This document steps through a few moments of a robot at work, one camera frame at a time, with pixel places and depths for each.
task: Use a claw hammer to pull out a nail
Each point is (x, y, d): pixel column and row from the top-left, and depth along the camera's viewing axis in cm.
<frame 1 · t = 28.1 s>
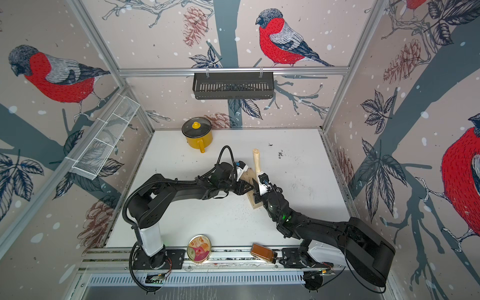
left hand: (254, 185, 87), fingers open
right hand: (256, 176, 81), fingers closed
yellow pot with lid: (198, 132, 110), point 10 cm above the table

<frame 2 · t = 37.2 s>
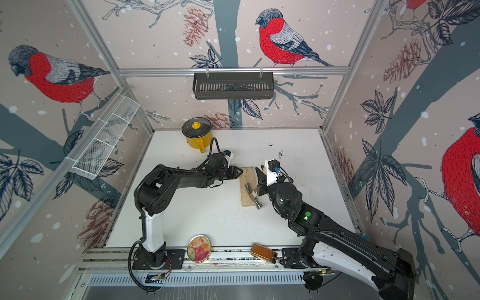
left hand: (243, 169, 96), fingers open
right hand: (258, 166, 71), fingers closed
the named things where they were.

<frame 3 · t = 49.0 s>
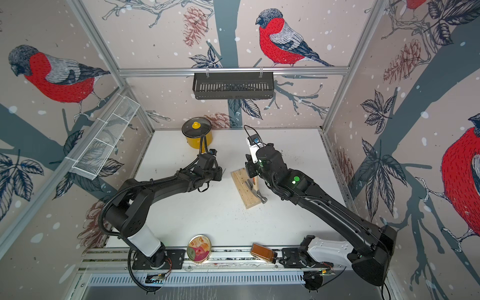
left hand: (223, 166, 93), fingers closed
right hand: (249, 151, 71), fingers closed
the named things where they were.

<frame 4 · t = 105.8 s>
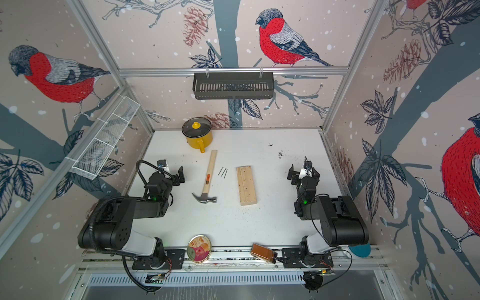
left hand: (174, 164, 92), fingers open
right hand: (303, 164, 91), fingers open
wooden handle claw hammer: (205, 197, 91), point 2 cm above the table
steel nail middle: (223, 172, 103), on the table
the other named things where they were.

